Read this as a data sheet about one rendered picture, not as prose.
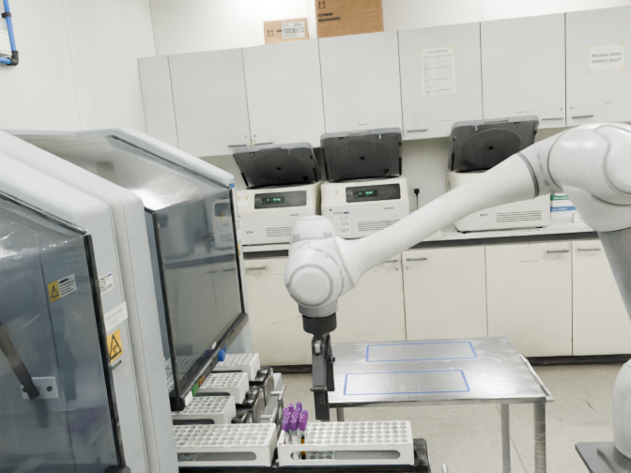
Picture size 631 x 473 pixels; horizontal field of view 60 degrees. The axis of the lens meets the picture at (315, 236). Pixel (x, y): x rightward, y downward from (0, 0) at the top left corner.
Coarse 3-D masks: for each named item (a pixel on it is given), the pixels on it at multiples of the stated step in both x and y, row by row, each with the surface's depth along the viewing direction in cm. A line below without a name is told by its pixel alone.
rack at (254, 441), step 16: (176, 432) 132; (192, 432) 130; (208, 432) 129; (224, 432) 130; (240, 432) 128; (256, 432) 128; (272, 432) 127; (176, 448) 124; (192, 448) 124; (208, 448) 123; (224, 448) 123; (240, 448) 122; (256, 448) 122; (272, 448) 126; (192, 464) 124; (208, 464) 124; (224, 464) 123; (240, 464) 123; (256, 464) 122
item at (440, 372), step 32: (352, 352) 184; (384, 352) 181; (416, 352) 179; (448, 352) 177; (480, 352) 175; (512, 352) 173; (352, 384) 159; (384, 384) 158; (416, 384) 156; (448, 384) 154; (480, 384) 153; (512, 384) 151; (544, 416) 144; (544, 448) 145
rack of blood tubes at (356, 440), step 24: (312, 432) 126; (336, 432) 125; (360, 432) 124; (384, 432) 124; (408, 432) 122; (288, 456) 121; (312, 456) 123; (336, 456) 125; (360, 456) 124; (384, 456) 124; (408, 456) 118
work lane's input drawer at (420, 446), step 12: (420, 444) 126; (276, 456) 126; (420, 456) 121; (180, 468) 124; (192, 468) 124; (204, 468) 123; (216, 468) 123; (228, 468) 123; (240, 468) 122; (252, 468) 122; (264, 468) 122; (276, 468) 121; (288, 468) 121; (300, 468) 121; (312, 468) 120; (324, 468) 120; (336, 468) 120; (348, 468) 119; (360, 468) 119; (372, 468) 119; (384, 468) 118; (396, 468) 118; (408, 468) 118; (420, 468) 117; (444, 468) 126
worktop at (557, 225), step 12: (444, 228) 366; (456, 228) 362; (516, 228) 344; (528, 228) 341; (540, 228) 337; (552, 228) 334; (564, 228) 331; (576, 228) 330; (588, 228) 330; (432, 240) 341
